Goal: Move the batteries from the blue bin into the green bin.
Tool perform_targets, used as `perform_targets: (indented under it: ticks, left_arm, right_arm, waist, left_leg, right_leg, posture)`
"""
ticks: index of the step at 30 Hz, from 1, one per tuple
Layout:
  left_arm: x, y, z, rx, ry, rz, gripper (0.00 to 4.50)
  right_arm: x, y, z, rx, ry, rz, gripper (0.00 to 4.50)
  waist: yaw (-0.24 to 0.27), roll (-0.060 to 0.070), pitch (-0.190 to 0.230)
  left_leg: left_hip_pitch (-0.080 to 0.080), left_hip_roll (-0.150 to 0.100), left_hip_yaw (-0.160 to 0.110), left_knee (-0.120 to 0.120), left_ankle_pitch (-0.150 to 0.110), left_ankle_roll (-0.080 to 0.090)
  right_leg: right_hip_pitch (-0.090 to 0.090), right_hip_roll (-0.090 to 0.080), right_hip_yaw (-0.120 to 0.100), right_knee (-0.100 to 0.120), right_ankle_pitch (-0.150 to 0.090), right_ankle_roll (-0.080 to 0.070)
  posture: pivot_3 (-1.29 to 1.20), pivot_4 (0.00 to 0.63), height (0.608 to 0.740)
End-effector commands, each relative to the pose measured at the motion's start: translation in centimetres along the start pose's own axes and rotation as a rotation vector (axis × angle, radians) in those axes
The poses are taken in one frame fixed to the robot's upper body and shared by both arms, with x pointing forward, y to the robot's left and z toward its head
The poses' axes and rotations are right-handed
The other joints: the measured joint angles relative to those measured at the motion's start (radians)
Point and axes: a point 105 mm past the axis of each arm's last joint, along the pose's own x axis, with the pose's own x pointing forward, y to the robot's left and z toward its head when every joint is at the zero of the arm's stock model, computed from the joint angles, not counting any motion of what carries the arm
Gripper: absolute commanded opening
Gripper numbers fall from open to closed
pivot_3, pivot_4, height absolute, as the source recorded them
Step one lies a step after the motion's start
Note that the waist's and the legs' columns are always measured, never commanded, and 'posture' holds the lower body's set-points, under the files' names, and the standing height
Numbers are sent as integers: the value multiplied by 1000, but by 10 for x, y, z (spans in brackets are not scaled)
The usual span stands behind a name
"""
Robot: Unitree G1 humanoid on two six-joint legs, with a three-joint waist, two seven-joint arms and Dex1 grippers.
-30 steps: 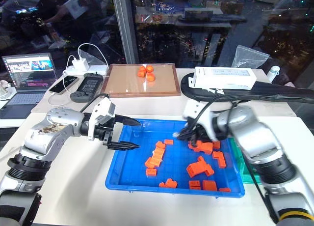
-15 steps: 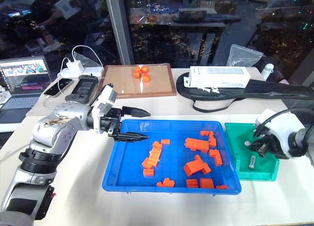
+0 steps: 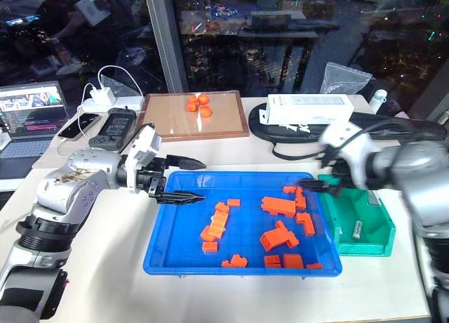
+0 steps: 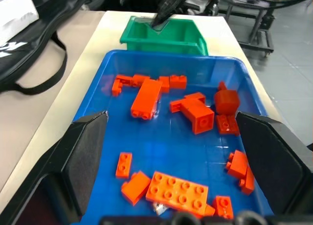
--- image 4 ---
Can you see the flat orange toy brick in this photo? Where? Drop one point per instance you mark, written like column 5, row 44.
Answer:
column 193, row 99

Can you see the orange sloped toy brick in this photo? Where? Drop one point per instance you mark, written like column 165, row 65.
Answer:
column 238, row 164
column 135, row 188

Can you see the green plastic bin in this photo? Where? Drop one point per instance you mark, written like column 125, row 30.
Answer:
column 168, row 38

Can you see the orange two-stud toy brick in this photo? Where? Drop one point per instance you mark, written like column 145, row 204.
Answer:
column 124, row 165

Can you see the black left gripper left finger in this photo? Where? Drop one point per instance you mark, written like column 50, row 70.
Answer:
column 73, row 166

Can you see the orange flat toy plate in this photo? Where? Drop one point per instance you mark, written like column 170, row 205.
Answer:
column 227, row 124

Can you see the rounded orange toy brick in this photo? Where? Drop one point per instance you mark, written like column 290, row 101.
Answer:
column 227, row 100

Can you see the long orange toy brick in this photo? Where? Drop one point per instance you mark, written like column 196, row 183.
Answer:
column 146, row 99

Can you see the black fabric bag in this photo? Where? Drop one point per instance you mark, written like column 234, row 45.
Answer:
column 44, row 36

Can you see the tall orange toy brick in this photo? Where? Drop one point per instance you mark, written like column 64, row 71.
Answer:
column 199, row 117

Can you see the blue plastic bin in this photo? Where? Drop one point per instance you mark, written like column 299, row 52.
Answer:
column 166, row 146

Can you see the orange corner toy brick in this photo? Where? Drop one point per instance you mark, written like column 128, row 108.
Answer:
column 119, row 84

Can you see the orange eight-stud toy plate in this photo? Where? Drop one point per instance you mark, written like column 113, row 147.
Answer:
column 177, row 192

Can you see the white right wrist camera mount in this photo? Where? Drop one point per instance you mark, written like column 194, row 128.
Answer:
column 198, row 3

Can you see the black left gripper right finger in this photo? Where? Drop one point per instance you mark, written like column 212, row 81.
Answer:
column 274, row 161

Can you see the white cardboard box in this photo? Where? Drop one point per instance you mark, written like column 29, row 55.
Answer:
column 14, row 17

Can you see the small orange toy brick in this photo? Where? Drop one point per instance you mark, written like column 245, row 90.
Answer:
column 178, row 82
column 248, row 182
column 141, row 79
column 165, row 84
column 223, row 206

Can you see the black metal cart frame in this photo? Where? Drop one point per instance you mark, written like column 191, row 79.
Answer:
column 261, row 27

